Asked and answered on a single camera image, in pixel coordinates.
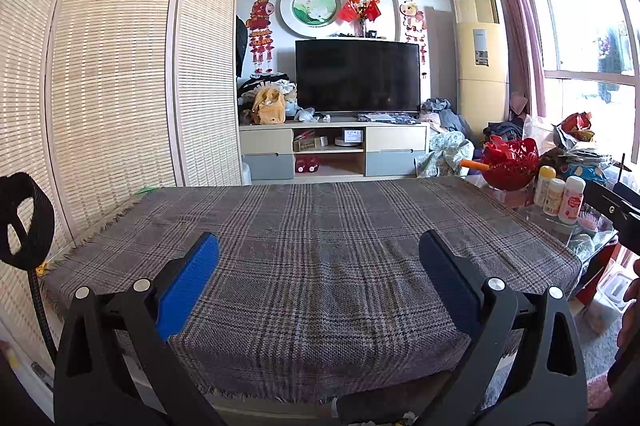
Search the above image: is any white yellow-label bottle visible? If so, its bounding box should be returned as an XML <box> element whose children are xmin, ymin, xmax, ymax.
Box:
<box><xmin>542</xmin><ymin>177</ymin><xmax>567</xmax><ymax>217</ymax></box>

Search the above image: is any dark hanging jacket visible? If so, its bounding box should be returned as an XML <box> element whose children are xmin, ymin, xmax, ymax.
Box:
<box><xmin>235</xmin><ymin>16</ymin><xmax>249</xmax><ymax>80</ymax></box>

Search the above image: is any cream yellow bottle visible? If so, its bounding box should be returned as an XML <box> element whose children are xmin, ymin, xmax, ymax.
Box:
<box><xmin>533</xmin><ymin>166</ymin><xmax>557</xmax><ymax>207</ymax></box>

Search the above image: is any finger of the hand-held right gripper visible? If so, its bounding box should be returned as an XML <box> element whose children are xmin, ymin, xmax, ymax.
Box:
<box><xmin>582</xmin><ymin>180</ymin><xmax>640</xmax><ymax>252</ymax></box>

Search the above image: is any black strap with cord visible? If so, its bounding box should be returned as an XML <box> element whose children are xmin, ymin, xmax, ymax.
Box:
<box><xmin>0</xmin><ymin>173</ymin><xmax>58</xmax><ymax>362</ymax></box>

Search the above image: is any window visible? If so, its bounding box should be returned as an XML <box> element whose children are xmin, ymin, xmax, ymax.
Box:
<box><xmin>517</xmin><ymin>0</ymin><xmax>640</xmax><ymax>157</ymax></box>

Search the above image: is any pink pig hanging ornament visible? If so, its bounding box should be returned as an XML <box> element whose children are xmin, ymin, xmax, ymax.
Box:
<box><xmin>400</xmin><ymin>0</ymin><xmax>428</xmax><ymax>62</ymax></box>

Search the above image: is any pink curtain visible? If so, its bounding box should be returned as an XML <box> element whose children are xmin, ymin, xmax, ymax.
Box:
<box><xmin>482</xmin><ymin>0</ymin><xmax>546</xmax><ymax>117</ymax></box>

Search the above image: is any round lotus wall plate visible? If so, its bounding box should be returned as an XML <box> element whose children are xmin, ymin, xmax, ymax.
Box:
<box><xmin>279</xmin><ymin>0</ymin><xmax>343</xmax><ymax>40</ymax></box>

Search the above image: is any pile of blue grey clothes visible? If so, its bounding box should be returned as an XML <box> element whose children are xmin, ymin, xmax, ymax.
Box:
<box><xmin>415</xmin><ymin>96</ymin><xmax>476</xmax><ymax>179</ymax></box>

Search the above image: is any person's right hand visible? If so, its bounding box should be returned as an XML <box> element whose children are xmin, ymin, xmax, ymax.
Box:
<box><xmin>617</xmin><ymin>276</ymin><xmax>640</xmax><ymax>349</ymax></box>

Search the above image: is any clear glass side table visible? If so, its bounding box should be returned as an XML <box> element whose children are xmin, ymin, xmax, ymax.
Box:
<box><xmin>487</xmin><ymin>183</ymin><xmax>616</xmax><ymax>247</ymax></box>

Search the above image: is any vase with red flowers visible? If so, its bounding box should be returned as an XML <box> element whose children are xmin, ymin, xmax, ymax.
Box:
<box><xmin>337</xmin><ymin>0</ymin><xmax>383</xmax><ymax>38</ymax></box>

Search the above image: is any clear plastic storage box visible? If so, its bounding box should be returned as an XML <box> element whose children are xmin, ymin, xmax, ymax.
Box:
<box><xmin>582</xmin><ymin>256</ymin><xmax>631</xmax><ymax>333</ymax></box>

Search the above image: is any pile of dark white clothes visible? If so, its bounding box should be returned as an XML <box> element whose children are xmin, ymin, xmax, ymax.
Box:
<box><xmin>237</xmin><ymin>76</ymin><xmax>301</xmax><ymax>124</ymax></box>

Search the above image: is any red gold foil bag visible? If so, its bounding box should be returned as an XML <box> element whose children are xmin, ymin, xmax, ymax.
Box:
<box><xmin>557</xmin><ymin>112</ymin><xmax>596</xmax><ymax>142</ymax></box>

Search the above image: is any cream standing air conditioner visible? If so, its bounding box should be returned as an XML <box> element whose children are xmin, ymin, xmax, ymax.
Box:
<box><xmin>452</xmin><ymin>0</ymin><xmax>510</xmax><ymax>134</ymax></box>

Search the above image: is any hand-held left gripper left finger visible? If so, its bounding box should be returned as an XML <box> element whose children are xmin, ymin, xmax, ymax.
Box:
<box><xmin>52</xmin><ymin>231</ymin><xmax>223</xmax><ymax>426</ymax></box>

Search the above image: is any black television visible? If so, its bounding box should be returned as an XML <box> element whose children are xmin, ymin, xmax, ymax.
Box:
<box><xmin>295</xmin><ymin>39</ymin><xmax>422</xmax><ymax>114</ymax></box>

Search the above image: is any blue printed packet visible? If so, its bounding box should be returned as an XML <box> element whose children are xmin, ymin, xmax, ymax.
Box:
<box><xmin>562</xmin><ymin>161</ymin><xmax>608</xmax><ymax>180</ymax></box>

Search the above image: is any red pig hanging ornament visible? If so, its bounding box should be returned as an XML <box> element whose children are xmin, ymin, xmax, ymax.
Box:
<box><xmin>245</xmin><ymin>0</ymin><xmax>276</xmax><ymax>74</ymax></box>

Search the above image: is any red plastic basket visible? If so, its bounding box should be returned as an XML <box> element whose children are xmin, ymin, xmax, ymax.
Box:
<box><xmin>481</xmin><ymin>135</ymin><xmax>542</xmax><ymax>191</ymax></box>

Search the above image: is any cream grey tv cabinet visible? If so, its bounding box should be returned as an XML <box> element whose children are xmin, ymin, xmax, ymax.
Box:
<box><xmin>238</xmin><ymin>113</ymin><xmax>431</xmax><ymax>181</ymax></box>

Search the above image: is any grey plaid tablecloth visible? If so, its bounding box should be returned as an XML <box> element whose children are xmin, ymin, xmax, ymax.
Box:
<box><xmin>42</xmin><ymin>176</ymin><xmax>583</xmax><ymax>404</ymax></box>

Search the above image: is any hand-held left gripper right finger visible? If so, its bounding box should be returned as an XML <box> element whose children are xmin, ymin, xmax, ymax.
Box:
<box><xmin>415</xmin><ymin>229</ymin><xmax>588</xmax><ymax>426</ymax></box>

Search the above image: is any bamboo folding screen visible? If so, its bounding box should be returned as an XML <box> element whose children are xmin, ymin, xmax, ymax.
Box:
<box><xmin>0</xmin><ymin>0</ymin><xmax>243</xmax><ymax>372</ymax></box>

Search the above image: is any white pink-label bottle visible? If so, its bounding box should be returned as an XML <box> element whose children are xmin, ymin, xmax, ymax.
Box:
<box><xmin>558</xmin><ymin>176</ymin><xmax>587</xmax><ymax>224</ymax></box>

